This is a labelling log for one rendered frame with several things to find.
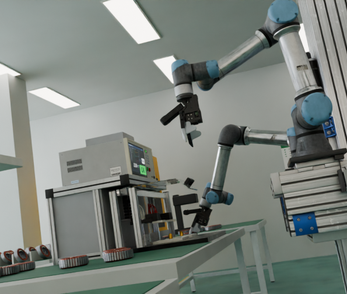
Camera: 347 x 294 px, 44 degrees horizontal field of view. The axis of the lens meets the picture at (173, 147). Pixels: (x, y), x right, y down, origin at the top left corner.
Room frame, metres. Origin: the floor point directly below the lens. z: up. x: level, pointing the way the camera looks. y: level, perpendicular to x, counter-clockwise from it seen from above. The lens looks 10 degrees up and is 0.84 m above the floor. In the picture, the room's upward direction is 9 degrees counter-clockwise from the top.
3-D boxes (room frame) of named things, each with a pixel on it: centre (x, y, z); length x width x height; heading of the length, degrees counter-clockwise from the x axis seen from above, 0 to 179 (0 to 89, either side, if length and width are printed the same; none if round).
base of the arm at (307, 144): (1.82, -0.59, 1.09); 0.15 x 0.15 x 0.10
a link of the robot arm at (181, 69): (1.72, -0.08, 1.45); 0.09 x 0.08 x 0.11; 87
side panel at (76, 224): (2.10, 0.52, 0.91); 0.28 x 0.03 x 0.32; 78
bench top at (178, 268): (2.38, 0.30, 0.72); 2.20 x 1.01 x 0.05; 168
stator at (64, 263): (1.71, 0.45, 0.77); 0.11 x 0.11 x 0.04
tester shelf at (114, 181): (2.40, 0.37, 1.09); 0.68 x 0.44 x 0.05; 168
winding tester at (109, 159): (2.41, 0.37, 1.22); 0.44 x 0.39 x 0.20; 168
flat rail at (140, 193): (2.35, 0.16, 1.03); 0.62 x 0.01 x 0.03; 168
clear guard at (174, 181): (2.20, 0.09, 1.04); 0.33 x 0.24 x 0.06; 78
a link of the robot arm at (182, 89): (1.72, -0.08, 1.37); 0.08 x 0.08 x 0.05
